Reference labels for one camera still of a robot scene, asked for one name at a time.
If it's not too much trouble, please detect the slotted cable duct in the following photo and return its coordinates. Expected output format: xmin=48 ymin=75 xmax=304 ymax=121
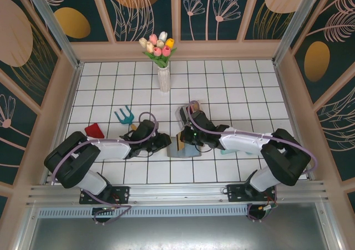
xmin=37 ymin=207 xmax=250 ymax=219

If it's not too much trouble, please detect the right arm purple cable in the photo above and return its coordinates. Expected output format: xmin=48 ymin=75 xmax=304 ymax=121
xmin=187 ymin=100 xmax=319 ymax=222

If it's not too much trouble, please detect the teal garden fork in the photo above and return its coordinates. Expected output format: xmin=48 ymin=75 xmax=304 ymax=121
xmin=114 ymin=105 xmax=139 ymax=131

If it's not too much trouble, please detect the artificial tulip bouquet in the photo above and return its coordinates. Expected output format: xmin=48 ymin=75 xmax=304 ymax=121
xmin=138 ymin=31 xmax=178 ymax=68

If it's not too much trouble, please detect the red toy shovel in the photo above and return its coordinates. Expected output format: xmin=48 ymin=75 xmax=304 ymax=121
xmin=84 ymin=122 xmax=105 ymax=140

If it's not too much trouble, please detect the gold credit card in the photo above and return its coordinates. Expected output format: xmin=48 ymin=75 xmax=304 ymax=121
xmin=176 ymin=131 xmax=190 ymax=151

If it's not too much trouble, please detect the white ribbed vase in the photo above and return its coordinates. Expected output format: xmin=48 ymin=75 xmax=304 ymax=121
xmin=157 ymin=66 xmax=172 ymax=94

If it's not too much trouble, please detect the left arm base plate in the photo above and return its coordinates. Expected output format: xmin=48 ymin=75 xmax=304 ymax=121
xmin=79 ymin=185 xmax=130 ymax=205

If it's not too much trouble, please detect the light teal scoop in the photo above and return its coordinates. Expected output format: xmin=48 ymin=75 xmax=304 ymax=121
xmin=220 ymin=149 xmax=253 ymax=156

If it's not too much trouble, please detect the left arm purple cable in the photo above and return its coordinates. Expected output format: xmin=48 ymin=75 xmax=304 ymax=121
xmin=51 ymin=111 xmax=159 ymax=226

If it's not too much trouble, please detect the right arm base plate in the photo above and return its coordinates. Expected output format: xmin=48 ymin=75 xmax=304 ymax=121
xmin=226 ymin=183 xmax=278 ymax=203

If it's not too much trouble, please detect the aluminium frame post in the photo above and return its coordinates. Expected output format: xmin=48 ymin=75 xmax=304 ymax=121
xmin=273 ymin=0 xmax=325 ymax=65
xmin=22 ymin=0 xmax=83 ymax=69

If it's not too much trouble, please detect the grey metal panel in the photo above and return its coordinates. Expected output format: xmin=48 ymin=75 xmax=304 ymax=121
xmin=26 ymin=216 xmax=343 ymax=250

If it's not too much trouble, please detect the clear box of seed packets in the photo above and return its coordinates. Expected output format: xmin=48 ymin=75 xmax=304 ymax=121
xmin=174 ymin=100 xmax=202 ymax=131

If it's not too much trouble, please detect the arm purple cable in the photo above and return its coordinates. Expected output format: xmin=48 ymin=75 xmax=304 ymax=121
xmin=51 ymin=111 xmax=159 ymax=226
xmin=187 ymin=100 xmax=319 ymax=222

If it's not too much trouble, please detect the aluminium mounting rail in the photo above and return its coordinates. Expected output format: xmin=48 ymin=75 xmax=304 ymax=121
xmin=26 ymin=180 xmax=331 ymax=210

